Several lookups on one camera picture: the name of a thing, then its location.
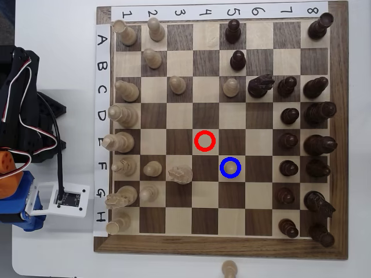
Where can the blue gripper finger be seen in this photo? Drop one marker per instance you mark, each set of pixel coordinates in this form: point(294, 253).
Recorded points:
point(14, 208)
point(34, 223)

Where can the light wooden pawn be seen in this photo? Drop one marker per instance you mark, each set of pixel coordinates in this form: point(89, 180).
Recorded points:
point(231, 168)
point(231, 87)
point(177, 85)
point(152, 168)
point(148, 193)
point(229, 267)
point(156, 32)
point(152, 59)

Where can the white paper strip with numbers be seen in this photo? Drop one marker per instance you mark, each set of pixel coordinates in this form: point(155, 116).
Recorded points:
point(165, 13)

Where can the dark wooden bishop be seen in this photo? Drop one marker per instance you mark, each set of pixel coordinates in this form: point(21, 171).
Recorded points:
point(314, 88)
point(317, 168)

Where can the light wooden king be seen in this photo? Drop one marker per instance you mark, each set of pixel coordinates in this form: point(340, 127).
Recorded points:
point(121, 142)

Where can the light wooden rook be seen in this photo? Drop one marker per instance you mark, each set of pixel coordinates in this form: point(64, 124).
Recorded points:
point(117, 224)
point(127, 34)

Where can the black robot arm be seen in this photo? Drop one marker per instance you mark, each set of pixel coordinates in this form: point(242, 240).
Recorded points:
point(23, 101)

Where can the dark wooden knight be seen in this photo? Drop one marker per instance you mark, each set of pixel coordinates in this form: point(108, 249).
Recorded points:
point(317, 202)
point(259, 87)

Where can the light wooden knight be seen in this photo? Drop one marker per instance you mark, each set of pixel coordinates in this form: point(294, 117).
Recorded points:
point(124, 195)
point(181, 174)

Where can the wooden chess board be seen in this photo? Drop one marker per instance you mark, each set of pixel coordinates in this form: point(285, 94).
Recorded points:
point(174, 246)

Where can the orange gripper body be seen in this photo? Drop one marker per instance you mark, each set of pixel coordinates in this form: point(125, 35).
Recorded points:
point(15, 215)

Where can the dark wooden pawn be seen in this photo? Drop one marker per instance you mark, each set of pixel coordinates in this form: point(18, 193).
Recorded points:
point(238, 60)
point(287, 141)
point(233, 32)
point(284, 196)
point(288, 228)
point(288, 168)
point(289, 116)
point(286, 87)

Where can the white paper strip with letters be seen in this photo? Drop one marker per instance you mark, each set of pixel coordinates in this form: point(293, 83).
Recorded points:
point(101, 75)

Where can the light wooden bishop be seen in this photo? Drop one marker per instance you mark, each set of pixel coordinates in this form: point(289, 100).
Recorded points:
point(129, 91)
point(126, 167)

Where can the dark wooden king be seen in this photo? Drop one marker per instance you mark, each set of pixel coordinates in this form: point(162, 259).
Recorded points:
point(319, 145)

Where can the white camera mount with board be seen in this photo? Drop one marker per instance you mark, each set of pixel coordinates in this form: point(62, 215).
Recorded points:
point(71, 199)

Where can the light wooden queen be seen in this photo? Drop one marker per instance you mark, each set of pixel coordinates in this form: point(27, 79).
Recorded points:
point(124, 116)

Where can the dark wooden rook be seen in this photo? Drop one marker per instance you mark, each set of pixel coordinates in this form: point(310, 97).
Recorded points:
point(319, 27)
point(321, 235)

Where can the dark wooden queen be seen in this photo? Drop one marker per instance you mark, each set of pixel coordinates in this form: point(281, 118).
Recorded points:
point(319, 113)

